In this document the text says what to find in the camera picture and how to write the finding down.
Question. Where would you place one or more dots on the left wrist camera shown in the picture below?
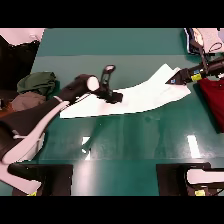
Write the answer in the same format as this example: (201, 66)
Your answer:
(107, 75)

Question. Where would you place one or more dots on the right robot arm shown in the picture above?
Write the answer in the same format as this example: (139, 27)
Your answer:
(215, 66)

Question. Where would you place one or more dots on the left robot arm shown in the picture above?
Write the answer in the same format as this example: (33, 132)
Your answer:
(30, 126)

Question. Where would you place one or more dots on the green garment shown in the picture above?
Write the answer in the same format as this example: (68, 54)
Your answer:
(37, 82)

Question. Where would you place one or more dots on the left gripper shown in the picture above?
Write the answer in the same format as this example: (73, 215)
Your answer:
(110, 96)

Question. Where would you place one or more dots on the white T-shirt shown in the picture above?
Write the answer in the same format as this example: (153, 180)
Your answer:
(143, 96)

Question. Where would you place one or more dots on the grey garment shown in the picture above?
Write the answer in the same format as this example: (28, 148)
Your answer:
(28, 100)

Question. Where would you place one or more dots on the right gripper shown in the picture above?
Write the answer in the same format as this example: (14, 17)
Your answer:
(185, 76)

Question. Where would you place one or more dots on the black garment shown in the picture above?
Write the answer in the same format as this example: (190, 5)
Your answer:
(16, 63)

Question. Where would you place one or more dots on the red garment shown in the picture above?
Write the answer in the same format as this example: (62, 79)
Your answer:
(215, 100)

